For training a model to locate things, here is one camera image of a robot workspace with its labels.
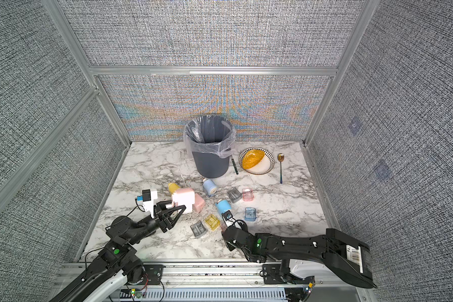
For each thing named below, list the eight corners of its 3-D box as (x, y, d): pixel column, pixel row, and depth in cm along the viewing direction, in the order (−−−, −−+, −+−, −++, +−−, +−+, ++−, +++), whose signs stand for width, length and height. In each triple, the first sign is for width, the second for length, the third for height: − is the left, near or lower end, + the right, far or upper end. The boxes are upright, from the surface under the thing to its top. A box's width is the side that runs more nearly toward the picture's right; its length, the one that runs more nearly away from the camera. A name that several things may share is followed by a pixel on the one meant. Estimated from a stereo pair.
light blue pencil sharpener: (208, 199, 96) (207, 191, 90) (203, 189, 100) (202, 181, 94) (217, 195, 97) (217, 187, 91) (212, 185, 101) (211, 177, 95)
